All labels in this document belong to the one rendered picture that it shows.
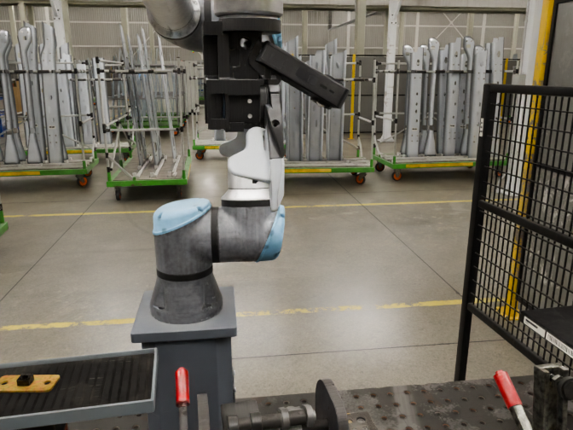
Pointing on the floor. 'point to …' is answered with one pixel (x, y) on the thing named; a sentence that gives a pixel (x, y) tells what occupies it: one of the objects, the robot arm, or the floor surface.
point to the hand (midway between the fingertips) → (269, 197)
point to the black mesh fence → (513, 220)
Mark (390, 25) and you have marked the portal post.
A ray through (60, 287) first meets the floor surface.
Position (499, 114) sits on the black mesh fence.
